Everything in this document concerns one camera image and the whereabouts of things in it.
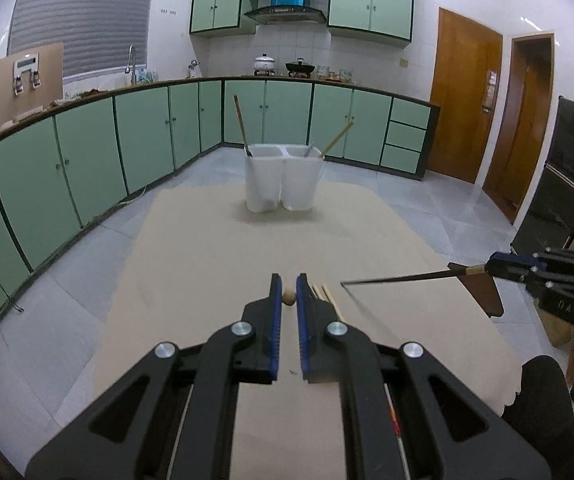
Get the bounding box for light wooden chopstick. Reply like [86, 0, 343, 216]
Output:
[281, 290, 296, 306]

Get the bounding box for black chopstick gold band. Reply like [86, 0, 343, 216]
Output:
[340, 266, 485, 287]

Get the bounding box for green lower kitchen cabinets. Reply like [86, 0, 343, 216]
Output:
[0, 77, 440, 316]

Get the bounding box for chrome kitchen faucet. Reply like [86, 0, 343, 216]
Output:
[125, 44, 137, 86]

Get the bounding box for brown wooden chair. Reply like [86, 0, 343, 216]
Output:
[447, 262, 504, 318]

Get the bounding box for black cabinet at right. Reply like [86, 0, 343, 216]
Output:
[510, 96, 574, 255]

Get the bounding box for wooden chopsticks on table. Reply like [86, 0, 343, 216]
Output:
[312, 284, 345, 323]

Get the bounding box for beige tablecloth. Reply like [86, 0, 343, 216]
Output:
[94, 183, 521, 479]

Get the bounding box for brown wooden door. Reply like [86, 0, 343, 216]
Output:
[428, 8, 503, 183]

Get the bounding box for wooden chopstick in holder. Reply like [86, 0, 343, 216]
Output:
[319, 122, 354, 158]

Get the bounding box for white two-compartment utensil holder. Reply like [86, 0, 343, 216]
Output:
[244, 144, 324, 214]

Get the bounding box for black wok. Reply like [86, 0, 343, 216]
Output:
[286, 58, 316, 78]

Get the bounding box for white cooking pot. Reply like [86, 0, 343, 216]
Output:
[253, 53, 276, 76]

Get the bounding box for range hood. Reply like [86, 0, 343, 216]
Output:
[244, 0, 327, 25]

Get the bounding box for grey window blind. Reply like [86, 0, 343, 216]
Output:
[8, 0, 151, 77]

